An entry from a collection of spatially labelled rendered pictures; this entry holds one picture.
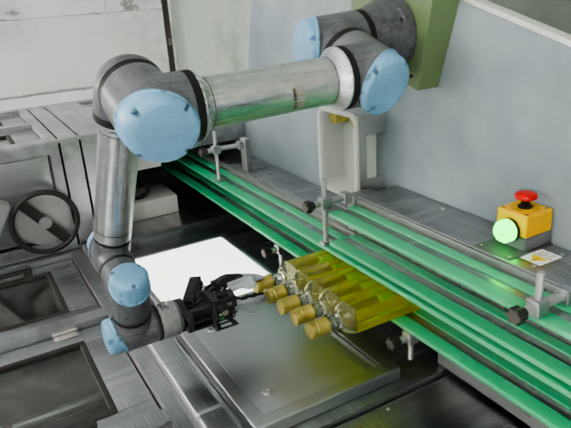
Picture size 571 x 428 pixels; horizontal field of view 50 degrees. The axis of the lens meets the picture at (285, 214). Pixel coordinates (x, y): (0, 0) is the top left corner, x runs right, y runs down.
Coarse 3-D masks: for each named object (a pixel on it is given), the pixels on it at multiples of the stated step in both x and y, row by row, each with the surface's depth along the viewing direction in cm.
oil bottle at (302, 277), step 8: (320, 264) 140; (328, 264) 139; (336, 264) 139; (344, 264) 139; (296, 272) 137; (304, 272) 136; (312, 272) 136; (320, 272) 136; (328, 272) 136; (296, 280) 135; (304, 280) 134
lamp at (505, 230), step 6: (498, 222) 111; (504, 222) 110; (510, 222) 110; (516, 222) 110; (498, 228) 110; (504, 228) 109; (510, 228) 109; (516, 228) 109; (498, 234) 111; (504, 234) 110; (510, 234) 109; (516, 234) 110; (504, 240) 110; (510, 240) 110
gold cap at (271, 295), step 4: (280, 284) 134; (284, 284) 134; (268, 288) 133; (272, 288) 133; (276, 288) 133; (280, 288) 133; (284, 288) 133; (264, 292) 133; (268, 292) 132; (272, 292) 132; (276, 292) 132; (280, 292) 133; (284, 292) 133; (264, 296) 134; (268, 296) 132; (272, 296) 132; (276, 296) 132; (280, 296) 133; (284, 296) 133; (268, 300) 133; (272, 300) 132; (276, 300) 132
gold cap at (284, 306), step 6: (294, 294) 130; (282, 300) 128; (288, 300) 128; (294, 300) 128; (300, 300) 128; (276, 306) 129; (282, 306) 127; (288, 306) 127; (294, 306) 128; (300, 306) 128; (282, 312) 127; (288, 312) 128
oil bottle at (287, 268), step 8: (304, 256) 144; (312, 256) 144; (320, 256) 144; (328, 256) 143; (288, 264) 141; (296, 264) 140; (304, 264) 140; (312, 264) 141; (280, 272) 140; (288, 272) 139; (288, 280) 139
